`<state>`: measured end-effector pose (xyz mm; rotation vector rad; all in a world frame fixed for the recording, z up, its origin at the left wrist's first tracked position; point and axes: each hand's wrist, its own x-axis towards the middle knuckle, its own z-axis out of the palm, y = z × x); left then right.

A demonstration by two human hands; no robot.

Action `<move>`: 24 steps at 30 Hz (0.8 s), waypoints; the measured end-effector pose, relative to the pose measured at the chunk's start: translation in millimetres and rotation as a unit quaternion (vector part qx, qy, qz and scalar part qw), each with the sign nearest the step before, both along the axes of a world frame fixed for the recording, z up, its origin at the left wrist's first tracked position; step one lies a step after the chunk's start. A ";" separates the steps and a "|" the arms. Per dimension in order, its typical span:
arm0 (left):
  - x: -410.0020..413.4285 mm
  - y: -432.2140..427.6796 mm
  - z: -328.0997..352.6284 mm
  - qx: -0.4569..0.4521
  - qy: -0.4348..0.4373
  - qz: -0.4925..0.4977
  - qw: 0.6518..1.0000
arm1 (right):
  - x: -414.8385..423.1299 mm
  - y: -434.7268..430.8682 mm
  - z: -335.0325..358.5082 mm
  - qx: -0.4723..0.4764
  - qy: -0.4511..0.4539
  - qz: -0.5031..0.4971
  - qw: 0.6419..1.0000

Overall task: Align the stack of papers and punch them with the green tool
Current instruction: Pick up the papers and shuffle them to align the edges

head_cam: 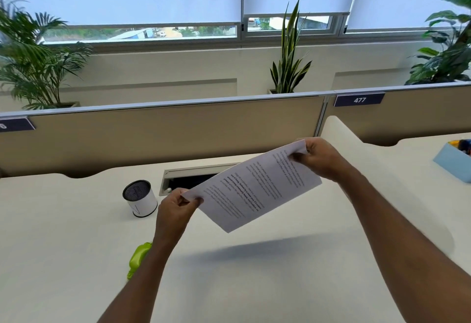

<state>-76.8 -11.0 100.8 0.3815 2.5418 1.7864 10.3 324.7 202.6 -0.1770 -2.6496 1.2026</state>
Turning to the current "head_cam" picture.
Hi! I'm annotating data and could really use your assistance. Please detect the person's right hand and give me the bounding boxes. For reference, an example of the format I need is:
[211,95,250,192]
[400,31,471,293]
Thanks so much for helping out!
[288,137,354,183]

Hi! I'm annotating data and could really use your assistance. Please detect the person's left hand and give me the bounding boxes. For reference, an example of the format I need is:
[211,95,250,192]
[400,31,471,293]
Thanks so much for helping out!
[152,188,204,249]

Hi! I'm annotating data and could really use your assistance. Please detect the printed white paper sheet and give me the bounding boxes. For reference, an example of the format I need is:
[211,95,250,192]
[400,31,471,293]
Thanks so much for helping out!
[181,139,323,234]

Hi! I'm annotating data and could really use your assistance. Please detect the person's left forearm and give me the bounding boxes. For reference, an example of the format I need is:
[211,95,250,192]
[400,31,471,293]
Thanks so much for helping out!
[96,237,177,323]

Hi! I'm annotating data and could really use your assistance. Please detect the person's right forearm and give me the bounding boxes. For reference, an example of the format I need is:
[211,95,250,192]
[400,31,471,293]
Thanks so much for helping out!
[337,170,471,323]

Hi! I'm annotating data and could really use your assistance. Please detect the white cylindrical mesh-top container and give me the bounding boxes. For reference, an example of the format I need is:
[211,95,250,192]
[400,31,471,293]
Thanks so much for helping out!
[122,180,158,218]

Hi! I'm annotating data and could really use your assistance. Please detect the beige desk partition panel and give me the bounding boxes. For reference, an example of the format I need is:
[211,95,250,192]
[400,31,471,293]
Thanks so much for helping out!
[0,92,327,179]
[322,81,471,147]

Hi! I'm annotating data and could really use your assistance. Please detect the green stapler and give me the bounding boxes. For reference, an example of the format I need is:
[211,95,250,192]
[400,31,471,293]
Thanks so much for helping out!
[127,242,153,281]

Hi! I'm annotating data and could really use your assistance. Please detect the dark blue number label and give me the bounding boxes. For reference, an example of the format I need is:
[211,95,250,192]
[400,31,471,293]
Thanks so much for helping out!
[0,117,36,133]
[334,93,386,108]

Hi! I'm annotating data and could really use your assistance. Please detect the white curved side divider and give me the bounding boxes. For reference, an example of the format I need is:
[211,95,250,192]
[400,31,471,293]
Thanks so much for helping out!
[319,115,455,257]

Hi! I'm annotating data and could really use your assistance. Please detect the snake plant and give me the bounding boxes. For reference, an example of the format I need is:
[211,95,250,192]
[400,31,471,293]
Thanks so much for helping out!
[267,0,313,94]

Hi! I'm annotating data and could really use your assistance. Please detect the light blue box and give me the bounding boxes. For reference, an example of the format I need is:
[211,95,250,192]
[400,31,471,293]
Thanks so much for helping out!
[433,140,471,184]

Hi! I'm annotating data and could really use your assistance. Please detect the broad-leaf green plant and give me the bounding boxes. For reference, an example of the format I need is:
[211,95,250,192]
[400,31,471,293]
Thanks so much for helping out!
[404,0,471,86]

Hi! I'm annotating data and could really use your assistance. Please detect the palm plant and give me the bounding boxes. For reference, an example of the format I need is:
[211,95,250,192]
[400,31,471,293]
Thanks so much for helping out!
[0,0,93,110]

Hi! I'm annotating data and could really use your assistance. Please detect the grey desk cable tray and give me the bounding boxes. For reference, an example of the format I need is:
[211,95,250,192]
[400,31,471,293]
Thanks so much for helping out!
[159,162,241,197]

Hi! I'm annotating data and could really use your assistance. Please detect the grey window frame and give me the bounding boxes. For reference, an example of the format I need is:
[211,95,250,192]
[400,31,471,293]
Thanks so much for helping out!
[40,12,435,54]

